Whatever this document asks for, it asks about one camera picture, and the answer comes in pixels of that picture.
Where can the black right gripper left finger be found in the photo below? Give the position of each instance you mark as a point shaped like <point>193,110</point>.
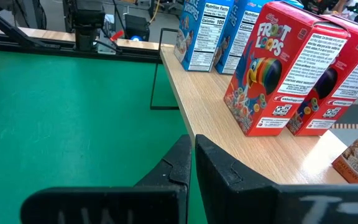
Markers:
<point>120,205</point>

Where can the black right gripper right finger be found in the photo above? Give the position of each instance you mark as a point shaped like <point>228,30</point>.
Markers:
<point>244,199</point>

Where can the red Froot Loops cereal box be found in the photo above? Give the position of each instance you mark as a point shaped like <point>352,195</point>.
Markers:
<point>353,81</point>
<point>259,77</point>

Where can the blue Rice Krispies cereal box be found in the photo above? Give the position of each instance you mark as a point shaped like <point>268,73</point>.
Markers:
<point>204,34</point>
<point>238,40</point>

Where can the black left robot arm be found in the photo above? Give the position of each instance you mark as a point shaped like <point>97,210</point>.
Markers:
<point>87,18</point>

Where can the green table mat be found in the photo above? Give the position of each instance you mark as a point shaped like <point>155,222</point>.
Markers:
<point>57,124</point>

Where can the black equipment box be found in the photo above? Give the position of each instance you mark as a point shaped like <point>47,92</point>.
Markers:
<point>137,26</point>

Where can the wooden shelf with black frame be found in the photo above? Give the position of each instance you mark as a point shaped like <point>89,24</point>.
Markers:
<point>216,118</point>

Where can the black aluminium table frame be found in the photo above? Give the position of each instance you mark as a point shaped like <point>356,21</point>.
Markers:
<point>73,51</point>

